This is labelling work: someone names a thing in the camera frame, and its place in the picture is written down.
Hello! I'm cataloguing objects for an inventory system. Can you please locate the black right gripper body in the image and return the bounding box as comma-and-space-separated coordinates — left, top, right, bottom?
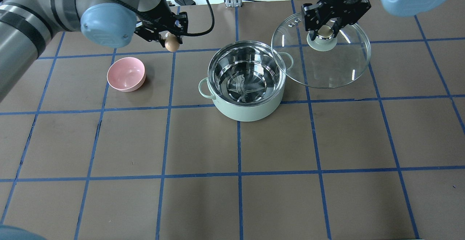
301, 0, 372, 31

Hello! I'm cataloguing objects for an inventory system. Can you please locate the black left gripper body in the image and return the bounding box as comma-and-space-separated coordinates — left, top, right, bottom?
134, 11, 188, 39

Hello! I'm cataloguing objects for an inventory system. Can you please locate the brown egg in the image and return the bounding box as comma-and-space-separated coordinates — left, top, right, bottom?
165, 32, 181, 52

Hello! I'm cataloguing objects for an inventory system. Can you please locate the glass pot lid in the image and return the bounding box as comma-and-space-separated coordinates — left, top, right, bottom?
271, 12, 371, 89

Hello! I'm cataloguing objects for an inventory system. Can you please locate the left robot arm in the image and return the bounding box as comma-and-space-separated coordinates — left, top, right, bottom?
0, 0, 215, 100

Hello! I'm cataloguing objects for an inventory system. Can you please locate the pale green cooking pot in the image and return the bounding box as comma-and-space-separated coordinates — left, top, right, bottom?
198, 40, 294, 122

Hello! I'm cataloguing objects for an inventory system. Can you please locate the pink bowl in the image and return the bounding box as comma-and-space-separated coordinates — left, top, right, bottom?
106, 57, 146, 92

